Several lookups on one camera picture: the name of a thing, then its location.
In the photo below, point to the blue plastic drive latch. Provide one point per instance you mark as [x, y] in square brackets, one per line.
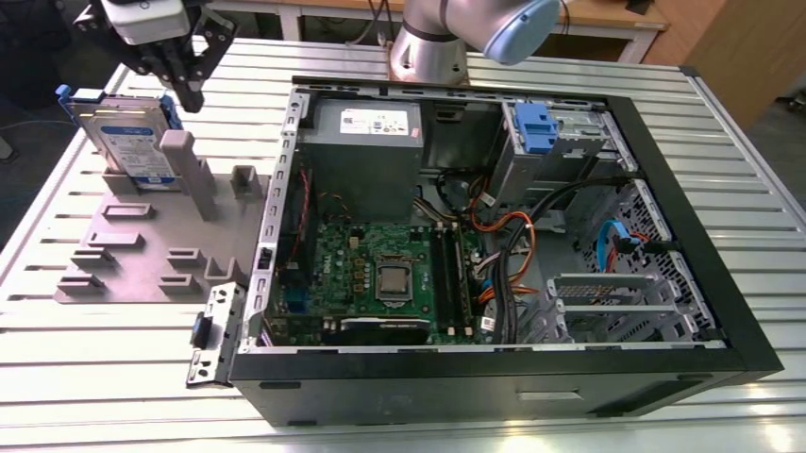
[535, 127]

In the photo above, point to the hard disk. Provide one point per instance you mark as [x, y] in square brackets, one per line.
[125, 146]

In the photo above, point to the grey parts rack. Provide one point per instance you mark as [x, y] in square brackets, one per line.
[157, 245]

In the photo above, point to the grey power supply unit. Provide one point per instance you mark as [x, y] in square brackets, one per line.
[359, 184]

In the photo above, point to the silver drive cage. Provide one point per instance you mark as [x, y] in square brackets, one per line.
[535, 174]

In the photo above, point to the black RAM slot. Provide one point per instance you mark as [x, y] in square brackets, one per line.
[464, 283]
[444, 283]

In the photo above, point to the black case fan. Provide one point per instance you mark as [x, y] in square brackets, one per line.
[291, 222]

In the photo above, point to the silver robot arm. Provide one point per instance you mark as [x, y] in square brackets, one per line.
[428, 56]

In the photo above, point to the brown wooden cabinet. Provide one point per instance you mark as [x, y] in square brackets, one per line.
[743, 47]

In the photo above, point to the black graphics card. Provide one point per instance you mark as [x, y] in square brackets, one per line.
[377, 332]

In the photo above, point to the green motherboard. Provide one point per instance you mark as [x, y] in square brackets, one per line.
[343, 236]

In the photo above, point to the silver hinged case bracket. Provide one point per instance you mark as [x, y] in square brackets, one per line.
[223, 302]

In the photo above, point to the wooden desk white frame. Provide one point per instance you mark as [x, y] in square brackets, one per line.
[591, 14]

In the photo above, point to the black PC case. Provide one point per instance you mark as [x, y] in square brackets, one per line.
[440, 391]

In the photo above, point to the silver CPU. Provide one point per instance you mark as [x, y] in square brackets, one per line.
[395, 282]

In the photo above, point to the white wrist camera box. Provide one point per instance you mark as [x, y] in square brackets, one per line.
[148, 21]

